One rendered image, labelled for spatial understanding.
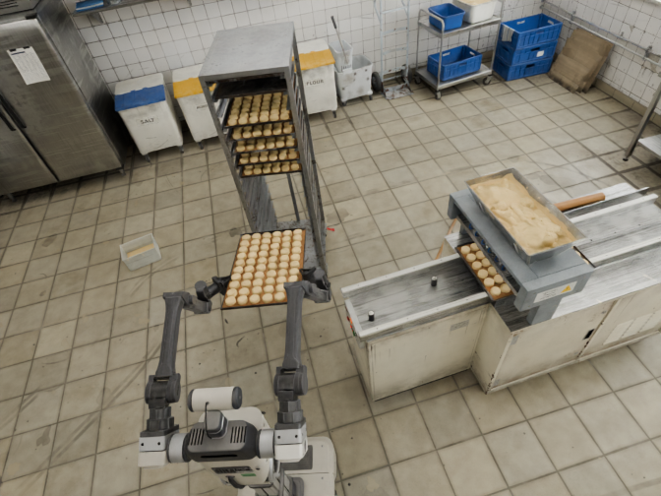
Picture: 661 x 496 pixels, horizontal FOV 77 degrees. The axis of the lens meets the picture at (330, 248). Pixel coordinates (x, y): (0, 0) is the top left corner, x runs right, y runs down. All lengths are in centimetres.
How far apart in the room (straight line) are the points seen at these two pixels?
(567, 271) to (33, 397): 358
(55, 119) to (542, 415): 493
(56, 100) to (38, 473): 327
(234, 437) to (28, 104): 420
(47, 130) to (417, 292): 410
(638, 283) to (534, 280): 78
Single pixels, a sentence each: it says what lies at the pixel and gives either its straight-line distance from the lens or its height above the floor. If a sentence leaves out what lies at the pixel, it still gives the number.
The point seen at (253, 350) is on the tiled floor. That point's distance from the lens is 323.
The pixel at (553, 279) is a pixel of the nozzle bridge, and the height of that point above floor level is 118.
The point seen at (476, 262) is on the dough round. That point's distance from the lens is 240.
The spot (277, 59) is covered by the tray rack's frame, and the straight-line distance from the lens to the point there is 242.
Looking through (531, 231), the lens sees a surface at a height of 130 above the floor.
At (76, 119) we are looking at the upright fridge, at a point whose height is 81.
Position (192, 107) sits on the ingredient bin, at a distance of 514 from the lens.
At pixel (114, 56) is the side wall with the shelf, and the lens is 570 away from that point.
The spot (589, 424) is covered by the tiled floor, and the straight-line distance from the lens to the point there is 314.
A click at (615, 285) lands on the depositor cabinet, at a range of 264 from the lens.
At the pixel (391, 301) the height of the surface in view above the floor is 84.
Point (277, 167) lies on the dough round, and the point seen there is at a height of 115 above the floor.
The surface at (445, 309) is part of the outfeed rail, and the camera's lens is 221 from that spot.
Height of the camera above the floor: 271
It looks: 47 degrees down
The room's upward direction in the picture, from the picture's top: 9 degrees counter-clockwise
